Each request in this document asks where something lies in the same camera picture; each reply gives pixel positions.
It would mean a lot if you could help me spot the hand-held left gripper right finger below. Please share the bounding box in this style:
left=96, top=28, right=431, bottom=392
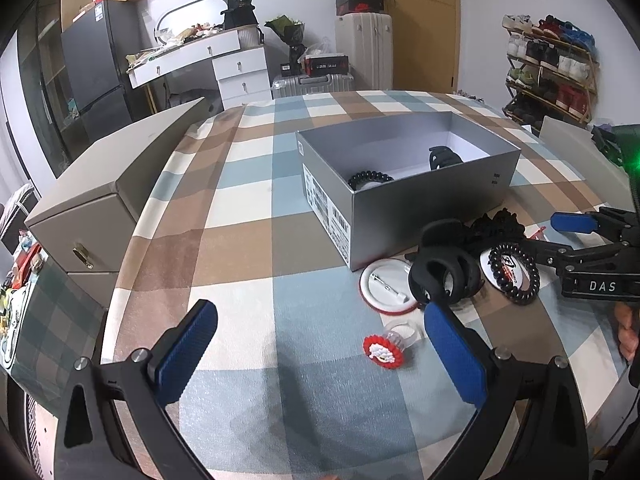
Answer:
left=422, top=302, right=591, bottom=480

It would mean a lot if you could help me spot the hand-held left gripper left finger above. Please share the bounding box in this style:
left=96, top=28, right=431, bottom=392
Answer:
left=54, top=299, right=219, bottom=480

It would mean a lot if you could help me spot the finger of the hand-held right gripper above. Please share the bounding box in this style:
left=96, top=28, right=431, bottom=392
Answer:
left=520, top=239, right=577, bottom=275
left=550, top=206, right=633, bottom=242

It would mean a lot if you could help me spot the black red spiral hair tie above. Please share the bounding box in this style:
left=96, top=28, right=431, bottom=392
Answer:
left=487, top=242, right=541, bottom=306

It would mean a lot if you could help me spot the white printed pin badge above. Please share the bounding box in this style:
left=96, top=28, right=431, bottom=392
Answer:
left=479, top=245, right=531, bottom=293

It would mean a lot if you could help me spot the black lace hair bow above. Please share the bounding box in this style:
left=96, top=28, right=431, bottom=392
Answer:
left=467, top=207, right=525, bottom=251

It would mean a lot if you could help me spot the red white beaded ring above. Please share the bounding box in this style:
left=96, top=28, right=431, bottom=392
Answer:
left=362, top=321, right=426, bottom=372

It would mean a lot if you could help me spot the white pin badge red rim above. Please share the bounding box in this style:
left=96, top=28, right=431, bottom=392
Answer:
left=357, top=258, right=418, bottom=313

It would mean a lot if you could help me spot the silver cardboard box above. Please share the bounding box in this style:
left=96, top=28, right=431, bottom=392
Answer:
left=295, top=111, right=522, bottom=272

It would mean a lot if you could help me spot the person's right hand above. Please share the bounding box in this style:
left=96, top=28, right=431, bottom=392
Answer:
left=614, top=302, right=640, bottom=361

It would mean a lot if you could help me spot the silver box lid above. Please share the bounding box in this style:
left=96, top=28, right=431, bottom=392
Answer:
left=539, top=116, right=631, bottom=197

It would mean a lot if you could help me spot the green checked cloth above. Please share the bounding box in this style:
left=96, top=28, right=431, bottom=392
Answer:
left=10, top=255, right=106, bottom=396

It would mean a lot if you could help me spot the checked tablecloth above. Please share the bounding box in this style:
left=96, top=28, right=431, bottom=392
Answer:
left=100, top=90, right=631, bottom=480

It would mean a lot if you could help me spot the small black hair claw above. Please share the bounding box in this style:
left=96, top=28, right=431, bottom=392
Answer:
left=427, top=145, right=463, bottom=172

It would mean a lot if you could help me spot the shoe rack with shoes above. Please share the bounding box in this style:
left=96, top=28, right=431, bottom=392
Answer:
left=501, top=14, right=601, bottom=128

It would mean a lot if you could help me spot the beige drawer cabinet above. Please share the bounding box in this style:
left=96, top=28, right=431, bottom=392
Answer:
left=24, top=97, right=211, bottom=311

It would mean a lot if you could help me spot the wooden door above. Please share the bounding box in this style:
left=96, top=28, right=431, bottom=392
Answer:
left=365, top=0, right=461, bottom=92

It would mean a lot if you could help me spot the cream suitcase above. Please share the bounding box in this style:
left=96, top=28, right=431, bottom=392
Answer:
left=335, top=10, right=395, bottom=92

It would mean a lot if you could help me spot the white vanity desk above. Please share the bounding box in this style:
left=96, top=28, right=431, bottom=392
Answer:
left=126, top=27, right=273, bottom=111

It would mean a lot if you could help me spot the silver suitcase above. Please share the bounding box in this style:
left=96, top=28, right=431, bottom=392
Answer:
left=271, top=72, right=355, bottom=100

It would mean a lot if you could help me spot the red black box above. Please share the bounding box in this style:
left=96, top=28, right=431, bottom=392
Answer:
left=302, top=55, right=350, bottom=77

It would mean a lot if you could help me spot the black refrigerator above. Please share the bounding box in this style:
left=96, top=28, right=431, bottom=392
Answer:
left=60, top=0, right=143, bottom=143

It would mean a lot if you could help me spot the white plastic bag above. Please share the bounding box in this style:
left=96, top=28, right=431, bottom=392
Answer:
left=305, top=37, right=341, bottom=58

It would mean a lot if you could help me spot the glass door cabinet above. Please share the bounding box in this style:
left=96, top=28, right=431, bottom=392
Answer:
left=15, top=0, right=68, bottom=176

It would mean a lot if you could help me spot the oval mirror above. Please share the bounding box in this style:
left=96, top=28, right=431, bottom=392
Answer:
left=154, top=0, right=228, bottom=46

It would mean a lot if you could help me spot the black wrapped flower bouquet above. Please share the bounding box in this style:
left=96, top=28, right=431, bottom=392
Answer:
left=264, top=15, right=307, bottom=73

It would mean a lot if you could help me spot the black bag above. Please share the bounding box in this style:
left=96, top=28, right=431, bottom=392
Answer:
left=222, top=0, right=260, bottom=31

